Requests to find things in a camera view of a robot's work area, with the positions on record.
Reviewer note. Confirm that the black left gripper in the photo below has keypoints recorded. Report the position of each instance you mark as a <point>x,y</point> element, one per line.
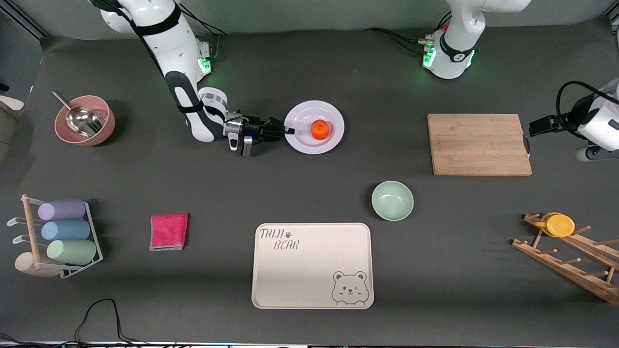
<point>568,119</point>

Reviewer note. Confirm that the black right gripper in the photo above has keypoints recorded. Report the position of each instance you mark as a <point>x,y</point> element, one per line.
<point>257,131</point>

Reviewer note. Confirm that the orange fruit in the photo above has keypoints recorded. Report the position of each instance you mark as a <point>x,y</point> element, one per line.
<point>320,129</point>

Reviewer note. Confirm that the white round plate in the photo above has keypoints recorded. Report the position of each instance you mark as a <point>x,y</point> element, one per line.
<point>333,140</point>

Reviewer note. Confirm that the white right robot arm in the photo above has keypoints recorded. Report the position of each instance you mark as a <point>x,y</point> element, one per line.
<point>179,53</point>

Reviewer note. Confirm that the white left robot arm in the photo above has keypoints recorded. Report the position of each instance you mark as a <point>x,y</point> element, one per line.
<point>454,48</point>

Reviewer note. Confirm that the wooden cutting board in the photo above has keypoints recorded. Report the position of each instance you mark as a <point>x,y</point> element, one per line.
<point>478,145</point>

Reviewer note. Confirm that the yellow cup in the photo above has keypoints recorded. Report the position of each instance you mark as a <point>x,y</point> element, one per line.
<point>560,225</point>

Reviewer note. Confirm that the light green bowl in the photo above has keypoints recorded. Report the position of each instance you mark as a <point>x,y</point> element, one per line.
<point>392,200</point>

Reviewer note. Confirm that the wooden peg rack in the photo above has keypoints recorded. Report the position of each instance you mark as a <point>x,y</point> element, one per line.
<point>566,263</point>

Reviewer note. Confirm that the beige tray with bear print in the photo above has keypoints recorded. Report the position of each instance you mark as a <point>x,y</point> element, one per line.
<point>304,270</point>

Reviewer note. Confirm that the pink folded cloth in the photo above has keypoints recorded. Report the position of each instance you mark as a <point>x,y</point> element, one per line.
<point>168,232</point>

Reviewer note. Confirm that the pink bowl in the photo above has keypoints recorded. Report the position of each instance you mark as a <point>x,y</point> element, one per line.
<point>104,130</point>

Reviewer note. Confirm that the metal scoop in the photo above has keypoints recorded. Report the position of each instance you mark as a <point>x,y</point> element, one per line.
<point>82,120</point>

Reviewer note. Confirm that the purple cup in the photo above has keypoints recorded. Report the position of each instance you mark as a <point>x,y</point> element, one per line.
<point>62,210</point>

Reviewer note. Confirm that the blue cup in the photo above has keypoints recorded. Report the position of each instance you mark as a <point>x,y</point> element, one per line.
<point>65,230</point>

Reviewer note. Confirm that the green cup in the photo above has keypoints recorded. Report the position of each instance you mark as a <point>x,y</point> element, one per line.
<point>71,252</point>

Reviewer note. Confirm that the beige background object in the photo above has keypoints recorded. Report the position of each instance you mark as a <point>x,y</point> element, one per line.
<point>10,102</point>

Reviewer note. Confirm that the beige cup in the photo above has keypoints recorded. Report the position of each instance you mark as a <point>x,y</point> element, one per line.
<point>24,266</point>

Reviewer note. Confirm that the black metal frame bar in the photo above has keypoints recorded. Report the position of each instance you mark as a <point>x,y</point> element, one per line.
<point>24,23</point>

